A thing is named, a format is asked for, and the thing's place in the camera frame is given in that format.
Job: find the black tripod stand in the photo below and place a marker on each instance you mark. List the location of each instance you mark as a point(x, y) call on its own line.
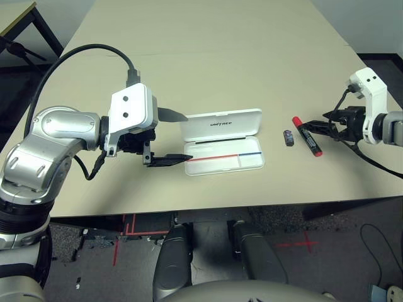
point(15, 47)

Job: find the blue floor object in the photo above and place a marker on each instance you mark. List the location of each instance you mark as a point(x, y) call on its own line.
point(376, 294)

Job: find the dark grey robot leg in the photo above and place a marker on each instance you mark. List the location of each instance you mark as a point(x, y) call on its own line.
point(258, 255)
point(173, 261)

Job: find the small purple grey eraser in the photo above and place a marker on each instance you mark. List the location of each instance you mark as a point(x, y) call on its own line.
point(288, 137)

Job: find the dark grey robot right leg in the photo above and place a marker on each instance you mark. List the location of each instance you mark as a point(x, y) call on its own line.
point(258, 255)

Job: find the beige side table black frame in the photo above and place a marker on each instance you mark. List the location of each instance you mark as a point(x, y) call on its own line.
point(47, 31)

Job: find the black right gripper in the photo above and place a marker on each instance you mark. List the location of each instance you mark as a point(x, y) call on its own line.
point(352, 119)

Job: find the small white floor scrap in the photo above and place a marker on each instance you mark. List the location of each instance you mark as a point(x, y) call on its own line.
point(77, 285)

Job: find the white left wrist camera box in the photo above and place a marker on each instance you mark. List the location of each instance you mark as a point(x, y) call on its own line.
point(132, 107)

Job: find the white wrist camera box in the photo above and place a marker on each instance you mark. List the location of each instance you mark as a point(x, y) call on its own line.
point(132, 107)
point(371, 88)

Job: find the white plastic pencil case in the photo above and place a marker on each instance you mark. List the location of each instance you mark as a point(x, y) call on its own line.
point(220, 124)

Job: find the black marker with red cap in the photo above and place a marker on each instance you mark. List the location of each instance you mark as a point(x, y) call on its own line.
point(310, 140)

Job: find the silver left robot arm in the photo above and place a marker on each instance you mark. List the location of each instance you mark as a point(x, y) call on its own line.
point(63, 126)

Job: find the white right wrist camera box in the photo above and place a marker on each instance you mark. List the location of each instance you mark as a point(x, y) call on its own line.
point(371, 88)

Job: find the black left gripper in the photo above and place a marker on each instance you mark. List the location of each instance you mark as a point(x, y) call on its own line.
point(135, 140)

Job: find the dark grey robot left leg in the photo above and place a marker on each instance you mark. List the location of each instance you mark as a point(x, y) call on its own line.
point(173, 261)

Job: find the grey robot torso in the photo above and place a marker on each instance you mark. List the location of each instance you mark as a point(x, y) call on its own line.
point(252, 292)

